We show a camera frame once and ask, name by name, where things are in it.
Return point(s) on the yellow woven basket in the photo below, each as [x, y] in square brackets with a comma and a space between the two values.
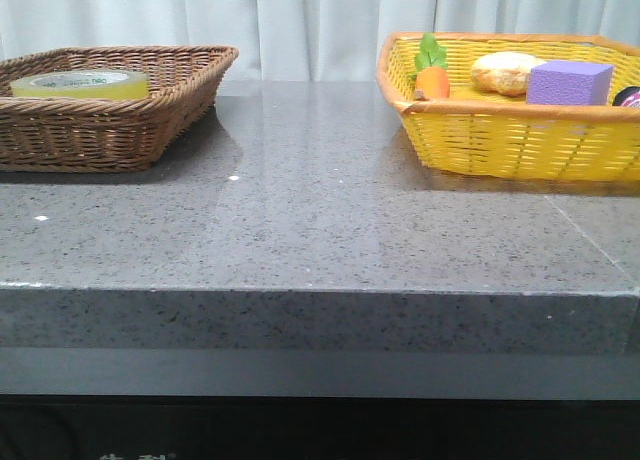
[478, 133]

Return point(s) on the yellow packing tape roll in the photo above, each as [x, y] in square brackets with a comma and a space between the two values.
[84, 84]

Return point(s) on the dark cabinet under counter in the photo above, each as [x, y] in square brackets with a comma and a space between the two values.
[214, 404]

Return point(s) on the brown wicker basket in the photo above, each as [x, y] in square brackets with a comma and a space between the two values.
[100, 135]

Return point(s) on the toy carrot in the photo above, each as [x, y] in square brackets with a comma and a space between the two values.
[431, 78]

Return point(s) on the bread roll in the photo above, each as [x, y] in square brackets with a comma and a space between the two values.
[506, 73]

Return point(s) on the white curtain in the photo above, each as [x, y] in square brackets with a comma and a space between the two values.
[297, 40]

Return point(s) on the purple foam block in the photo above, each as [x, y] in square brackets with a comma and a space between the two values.
[570, 83]

